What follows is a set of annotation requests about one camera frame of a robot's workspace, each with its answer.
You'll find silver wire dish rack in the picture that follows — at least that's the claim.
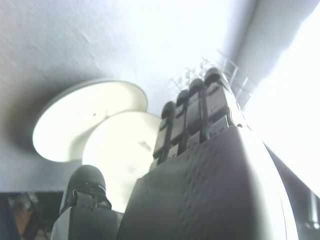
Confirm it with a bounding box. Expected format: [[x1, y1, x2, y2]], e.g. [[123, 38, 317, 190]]
[[169, 49, 253, 111]]

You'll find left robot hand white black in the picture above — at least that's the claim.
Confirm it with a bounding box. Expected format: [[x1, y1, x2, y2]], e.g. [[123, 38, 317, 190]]
[[51, 67, 301, 240]]

